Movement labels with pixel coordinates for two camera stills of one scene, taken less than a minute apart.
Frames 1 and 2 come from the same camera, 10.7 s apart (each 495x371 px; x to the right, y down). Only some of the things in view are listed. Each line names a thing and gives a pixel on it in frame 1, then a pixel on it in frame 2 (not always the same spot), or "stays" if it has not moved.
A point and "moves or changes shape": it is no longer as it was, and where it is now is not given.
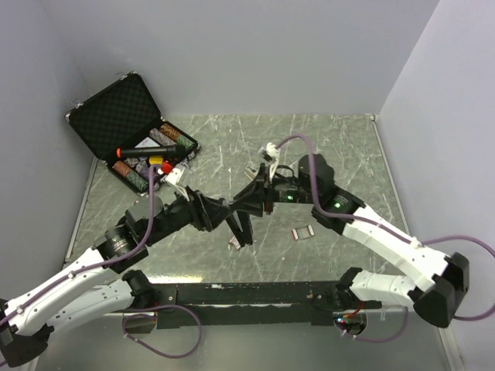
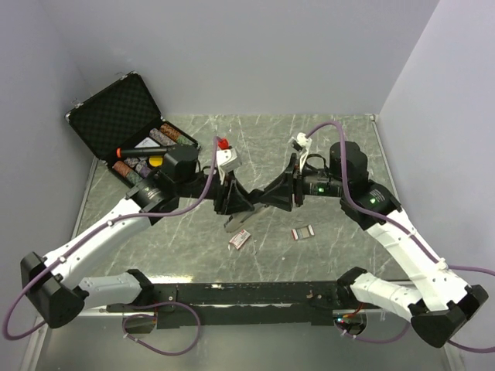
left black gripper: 212,210 to 233,193
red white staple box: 235,243 stays
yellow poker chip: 155,160 stays
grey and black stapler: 250,171 moves or changes shape
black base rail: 187,305 stays
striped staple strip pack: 302,232 stays
